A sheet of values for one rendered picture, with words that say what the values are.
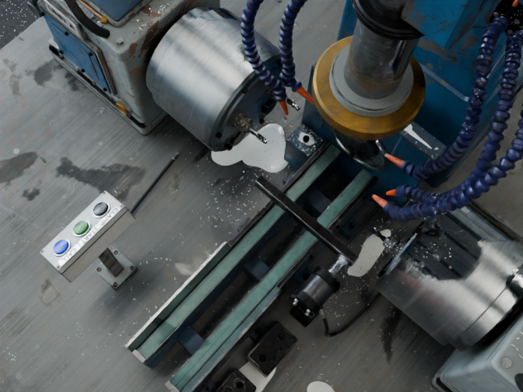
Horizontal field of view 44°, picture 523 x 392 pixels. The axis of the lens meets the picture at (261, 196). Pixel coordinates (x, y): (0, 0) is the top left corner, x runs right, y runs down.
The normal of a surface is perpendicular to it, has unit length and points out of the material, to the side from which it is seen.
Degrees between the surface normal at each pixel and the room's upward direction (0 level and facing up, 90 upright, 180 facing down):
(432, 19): 90
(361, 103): 0
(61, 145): 0
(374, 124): 0
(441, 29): 90
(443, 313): 58
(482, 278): 13
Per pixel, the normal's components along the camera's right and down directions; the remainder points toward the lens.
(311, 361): 0.02, -0.35
